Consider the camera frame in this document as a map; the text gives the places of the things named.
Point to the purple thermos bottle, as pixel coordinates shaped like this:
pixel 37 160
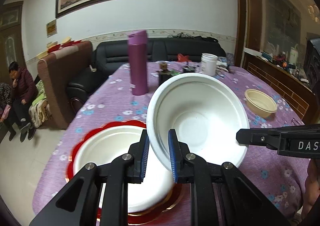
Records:
pixel 138 65

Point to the brown armchair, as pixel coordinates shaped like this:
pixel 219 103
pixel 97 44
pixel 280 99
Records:
pixel 60 85

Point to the wooden cabinet door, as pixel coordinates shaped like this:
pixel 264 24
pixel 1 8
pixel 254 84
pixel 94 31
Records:
pixel 11 38

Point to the person's right forearm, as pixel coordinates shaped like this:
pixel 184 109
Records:
pixel 312 186

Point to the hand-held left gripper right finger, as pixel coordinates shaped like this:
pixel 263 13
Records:
pixel 172 158

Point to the small dark jar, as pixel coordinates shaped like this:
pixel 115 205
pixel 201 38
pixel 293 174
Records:
pixel 164 74

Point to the purple floral tablecloth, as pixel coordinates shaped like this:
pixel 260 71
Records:
pixel 107 106

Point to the green packets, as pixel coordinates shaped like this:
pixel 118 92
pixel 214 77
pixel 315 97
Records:
pixel 175 73

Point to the black leather sofa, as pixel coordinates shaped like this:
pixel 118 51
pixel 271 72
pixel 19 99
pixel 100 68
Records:
pixel 110 53

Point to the white cloth gloves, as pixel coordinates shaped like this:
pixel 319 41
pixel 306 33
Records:
pixel 223 68

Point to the white paper bowl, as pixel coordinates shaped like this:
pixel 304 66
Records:
pixel 105 146
pixel 200 108

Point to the patterned blanket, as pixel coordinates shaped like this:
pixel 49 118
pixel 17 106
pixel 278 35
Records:
pixel 40 108

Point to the yellow wall plaque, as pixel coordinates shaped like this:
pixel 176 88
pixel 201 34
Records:
pixel 51 28

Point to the assorted clutter pile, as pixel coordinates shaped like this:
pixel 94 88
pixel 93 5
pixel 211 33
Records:
pixel 282 60

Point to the wooden brick-pattern counter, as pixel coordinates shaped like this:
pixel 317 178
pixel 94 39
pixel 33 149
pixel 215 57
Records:
pixel 275 80

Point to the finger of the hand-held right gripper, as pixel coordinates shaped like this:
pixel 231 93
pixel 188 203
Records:
pixel 255 137

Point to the small black device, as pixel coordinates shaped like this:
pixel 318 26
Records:
pixel 189 69

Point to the red and yellow dishes pile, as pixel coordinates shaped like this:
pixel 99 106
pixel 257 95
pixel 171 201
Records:
pixel 60 45

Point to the white plastic jar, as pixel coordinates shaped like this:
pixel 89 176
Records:
pixel 208 64

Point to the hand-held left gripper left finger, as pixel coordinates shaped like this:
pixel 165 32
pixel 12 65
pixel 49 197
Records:
pixel 144 158

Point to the beige ribbed plastic bowl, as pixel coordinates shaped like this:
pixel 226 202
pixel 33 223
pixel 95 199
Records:
pixel 261 102

